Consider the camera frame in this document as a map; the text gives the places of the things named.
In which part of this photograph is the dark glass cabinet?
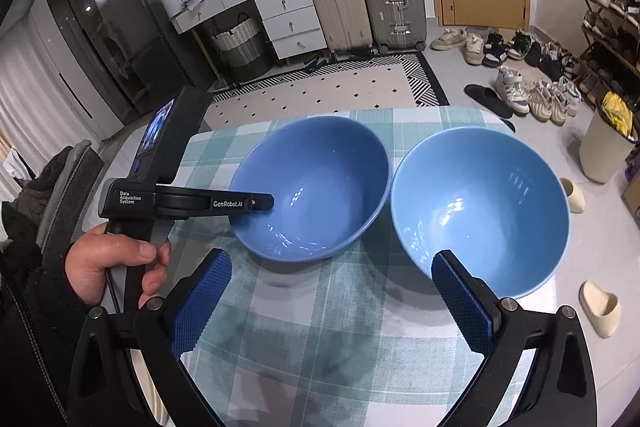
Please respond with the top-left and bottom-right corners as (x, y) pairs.
(42, 0), (146, 128)

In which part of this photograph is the black garment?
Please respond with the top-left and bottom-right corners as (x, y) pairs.
(15, 146), (76, 210)

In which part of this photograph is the scattered group of shoes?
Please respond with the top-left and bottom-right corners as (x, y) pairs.
(430, 27), (583, 128)

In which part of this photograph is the teal checked tablecloth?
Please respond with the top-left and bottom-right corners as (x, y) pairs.
(107, 107), (561, 427)

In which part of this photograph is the grey refrigerator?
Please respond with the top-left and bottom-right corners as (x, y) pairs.
(92, 0), (201, 112)

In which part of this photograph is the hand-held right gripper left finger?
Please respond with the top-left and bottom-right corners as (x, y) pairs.
(67, 248), (233, 427)

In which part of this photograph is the cream trash bin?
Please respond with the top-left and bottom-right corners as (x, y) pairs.
(579, 107), (638, 184)

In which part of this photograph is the brown cardboard box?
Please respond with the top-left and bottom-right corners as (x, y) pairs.
(621, 177), (640, 222)

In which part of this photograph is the person's left forearm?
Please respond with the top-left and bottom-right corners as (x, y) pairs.
(0, 199), (101, 427)

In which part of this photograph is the white vanity desk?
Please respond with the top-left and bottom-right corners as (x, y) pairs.
(170, 0), (328, 62)

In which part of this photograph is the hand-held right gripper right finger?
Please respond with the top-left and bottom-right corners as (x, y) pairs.
(431, 249), (598, 427)

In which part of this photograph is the beige suitcase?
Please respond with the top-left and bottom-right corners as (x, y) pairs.
(299, 0), (373, 60)

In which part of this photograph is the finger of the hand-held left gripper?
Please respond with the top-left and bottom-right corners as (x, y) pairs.
(155, 186), (275, 224)

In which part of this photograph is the black slipper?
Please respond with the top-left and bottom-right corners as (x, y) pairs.
(463, 84), (515, 119)

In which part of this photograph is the beige foam slipper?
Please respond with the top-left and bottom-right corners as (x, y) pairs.
(559, 178), (587, 214)
(579, 280), (622, 339)

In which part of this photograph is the white curtain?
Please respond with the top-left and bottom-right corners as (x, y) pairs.
(0, 37), (126, 192)

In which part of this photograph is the blue bowl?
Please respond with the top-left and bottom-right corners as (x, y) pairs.
(229, 116), (392, 264)
(391, 127), (572, 300)

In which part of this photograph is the woven laundry basket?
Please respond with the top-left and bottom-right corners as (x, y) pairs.
(210, 13), (273, 82)

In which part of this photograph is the person's left hand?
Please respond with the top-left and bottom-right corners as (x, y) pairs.
(65, 225), (173, 309)

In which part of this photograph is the wooden shoe rack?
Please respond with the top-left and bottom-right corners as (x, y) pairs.
(575, 0), (640, 108)

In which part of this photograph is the grey chair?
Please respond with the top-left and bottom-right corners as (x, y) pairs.
(35, 139), (106, 258)

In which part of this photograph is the yellow bag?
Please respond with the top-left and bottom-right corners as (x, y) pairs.
(600, 92), (633, 140)

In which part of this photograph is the black white patterned rug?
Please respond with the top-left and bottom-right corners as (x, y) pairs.
(205, 52), (451, 132)

